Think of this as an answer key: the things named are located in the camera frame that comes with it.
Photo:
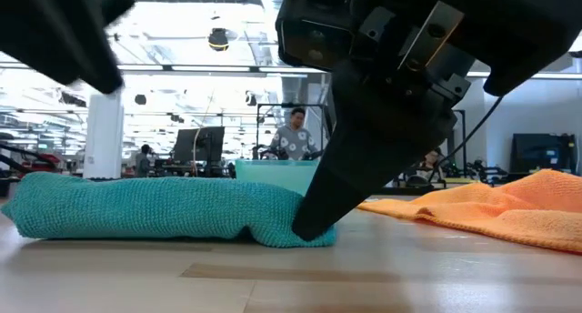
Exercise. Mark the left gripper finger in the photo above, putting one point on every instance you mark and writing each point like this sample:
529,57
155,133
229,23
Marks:
41,44
102,63

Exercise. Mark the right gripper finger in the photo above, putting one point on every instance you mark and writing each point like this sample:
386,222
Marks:
364,167

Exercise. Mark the teal microfiber towel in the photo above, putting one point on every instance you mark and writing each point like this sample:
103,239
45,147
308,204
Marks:
136,208

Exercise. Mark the orange microfiber towel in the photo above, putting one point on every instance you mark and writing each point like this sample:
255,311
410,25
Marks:
523,208

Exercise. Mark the black tabletop robot arm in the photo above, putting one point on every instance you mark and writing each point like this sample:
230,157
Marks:
270,154
314,155

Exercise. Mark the teal translucent plastic basket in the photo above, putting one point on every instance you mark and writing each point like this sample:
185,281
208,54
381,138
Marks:
273,176

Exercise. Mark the person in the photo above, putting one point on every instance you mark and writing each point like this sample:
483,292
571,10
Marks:
432,163
293,140
143,163

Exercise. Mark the white square column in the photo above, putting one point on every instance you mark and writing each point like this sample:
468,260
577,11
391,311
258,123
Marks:
104,140

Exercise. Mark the long ceiling light bar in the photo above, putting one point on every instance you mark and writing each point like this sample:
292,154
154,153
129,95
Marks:
204,68

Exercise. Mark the red machine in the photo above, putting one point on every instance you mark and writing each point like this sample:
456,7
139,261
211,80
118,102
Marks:
45,163

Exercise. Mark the black desktop monitor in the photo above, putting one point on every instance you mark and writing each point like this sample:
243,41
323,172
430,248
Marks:
195,144

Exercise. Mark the black tall frame stand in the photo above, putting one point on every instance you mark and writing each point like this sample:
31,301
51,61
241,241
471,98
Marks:
273,105

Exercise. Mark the large dark wall screen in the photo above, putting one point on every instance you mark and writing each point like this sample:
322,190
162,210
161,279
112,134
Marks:
543,151

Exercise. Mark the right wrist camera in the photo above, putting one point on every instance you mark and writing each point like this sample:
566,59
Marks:
314,35

